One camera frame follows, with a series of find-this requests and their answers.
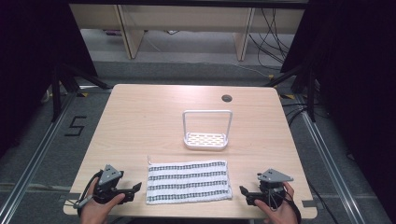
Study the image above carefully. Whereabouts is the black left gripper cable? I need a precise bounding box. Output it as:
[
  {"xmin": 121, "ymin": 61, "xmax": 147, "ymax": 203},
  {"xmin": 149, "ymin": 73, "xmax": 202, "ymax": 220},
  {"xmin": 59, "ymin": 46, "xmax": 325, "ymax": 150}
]
[{"xmin": 66, "ymin": 169, "xmax": 105, "ymax": 217}]

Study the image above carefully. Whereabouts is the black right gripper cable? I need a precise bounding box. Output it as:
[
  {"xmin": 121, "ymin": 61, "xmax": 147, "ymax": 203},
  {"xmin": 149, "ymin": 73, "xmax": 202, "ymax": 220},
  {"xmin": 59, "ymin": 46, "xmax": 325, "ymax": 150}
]
[{"xmin": 268, "ymin": 182, "xmax": 303, "ymax": 224}]

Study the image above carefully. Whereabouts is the person's right hand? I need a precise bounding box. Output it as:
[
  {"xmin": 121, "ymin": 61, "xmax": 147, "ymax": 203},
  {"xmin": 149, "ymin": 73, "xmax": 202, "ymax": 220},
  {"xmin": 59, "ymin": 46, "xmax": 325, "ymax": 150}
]
[{"xmin": 254, "ymin": 181, "xmax": 299, "ymax": 224}]

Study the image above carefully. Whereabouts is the beige wooden desk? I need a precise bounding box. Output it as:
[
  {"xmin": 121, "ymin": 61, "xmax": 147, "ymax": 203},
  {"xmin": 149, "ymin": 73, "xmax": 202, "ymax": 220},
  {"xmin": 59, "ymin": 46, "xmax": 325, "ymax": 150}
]
[{"xmin": 68, "ymin": 3, "xmax": 306, "ymax": 62}]

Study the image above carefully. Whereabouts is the black metal stand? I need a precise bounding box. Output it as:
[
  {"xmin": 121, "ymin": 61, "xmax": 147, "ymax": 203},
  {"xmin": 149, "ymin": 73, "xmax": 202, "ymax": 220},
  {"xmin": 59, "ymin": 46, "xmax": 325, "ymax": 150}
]
[
  {"xmin": 49, "ymin": 61, "xmax": 113, "ymax": 123},
  {"xmin": 264, "ymin": 62, "xmax": 321, "ymax": 123}
]

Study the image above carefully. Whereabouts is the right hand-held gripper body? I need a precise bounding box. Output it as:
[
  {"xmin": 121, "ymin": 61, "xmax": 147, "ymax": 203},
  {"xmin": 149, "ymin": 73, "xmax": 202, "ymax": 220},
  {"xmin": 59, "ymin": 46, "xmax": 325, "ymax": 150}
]
[{"xmin": 257, "ymin": 168, "xmax": 294, "ymax": 209}]

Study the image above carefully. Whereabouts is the white striped towel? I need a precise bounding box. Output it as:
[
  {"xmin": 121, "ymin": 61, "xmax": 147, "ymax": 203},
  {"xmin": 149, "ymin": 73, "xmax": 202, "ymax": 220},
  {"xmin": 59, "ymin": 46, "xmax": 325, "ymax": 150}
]
[{"xmin": 146, "ymin": 156, "xmax": 233, "ymax": 205}]

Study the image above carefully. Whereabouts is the person's left hand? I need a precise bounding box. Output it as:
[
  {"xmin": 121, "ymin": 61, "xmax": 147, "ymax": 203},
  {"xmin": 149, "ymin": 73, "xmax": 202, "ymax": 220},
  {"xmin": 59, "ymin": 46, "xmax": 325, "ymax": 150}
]
[{"xmin": 79, "ymin": 186, "xmax": 126, "ymax": 224}]

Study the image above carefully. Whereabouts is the aluminium floor rail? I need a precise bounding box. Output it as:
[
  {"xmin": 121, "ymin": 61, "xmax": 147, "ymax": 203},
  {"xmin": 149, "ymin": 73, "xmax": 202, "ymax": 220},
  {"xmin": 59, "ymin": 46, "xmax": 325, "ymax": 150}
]
[
  {"xmin": 0, "ymin": 90, "xmax": 78, "ymax": 224},
  {"xmin": 293, "ymin": 92, "xmax": 375, "ymax": 224}
]

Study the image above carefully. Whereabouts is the white towel rack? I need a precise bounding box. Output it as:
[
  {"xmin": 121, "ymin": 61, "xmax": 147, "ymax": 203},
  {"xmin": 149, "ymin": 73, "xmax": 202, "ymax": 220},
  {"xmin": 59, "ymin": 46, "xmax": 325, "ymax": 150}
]
[{"xmin": 181, "ymin": 109, "xmax": 233, "ymax": 152}]

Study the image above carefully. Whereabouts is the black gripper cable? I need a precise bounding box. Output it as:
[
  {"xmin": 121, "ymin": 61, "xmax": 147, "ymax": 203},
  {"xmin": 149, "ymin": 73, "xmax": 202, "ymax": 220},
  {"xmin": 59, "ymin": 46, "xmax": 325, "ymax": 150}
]
[
  {"xmin": 66, "ymin": 169, "xmax": 105, "ymax": 217},
  {"xmin": 268, "ymin": 182, "xmax": 303, "ymax": 224}
]

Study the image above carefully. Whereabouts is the black curtain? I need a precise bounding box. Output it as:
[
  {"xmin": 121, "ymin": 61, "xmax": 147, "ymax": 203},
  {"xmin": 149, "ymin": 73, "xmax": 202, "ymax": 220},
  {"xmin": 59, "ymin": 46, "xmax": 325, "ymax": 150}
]
[
  {"xmin": 279, "ymin": 0, "xmax": 396, "ymax": 218},
  {"xmin": 0, "ymin": 0, "xmax": 99, "ymax": 157}
]

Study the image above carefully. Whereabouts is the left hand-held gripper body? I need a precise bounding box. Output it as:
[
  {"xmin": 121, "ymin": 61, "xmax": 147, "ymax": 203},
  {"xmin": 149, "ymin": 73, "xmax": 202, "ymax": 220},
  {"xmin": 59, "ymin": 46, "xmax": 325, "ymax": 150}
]
[{"xmin": 92, "ymin": 163, "xmax": 127, "ymax": 205}]

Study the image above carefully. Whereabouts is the bundle of black cables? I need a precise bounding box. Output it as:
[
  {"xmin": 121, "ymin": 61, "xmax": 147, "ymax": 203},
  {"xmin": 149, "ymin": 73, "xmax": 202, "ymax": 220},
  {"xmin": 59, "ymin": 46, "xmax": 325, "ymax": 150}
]
[{"xmin": 248, "ymin": 7, "xmax": 295, "ymax": 67}]

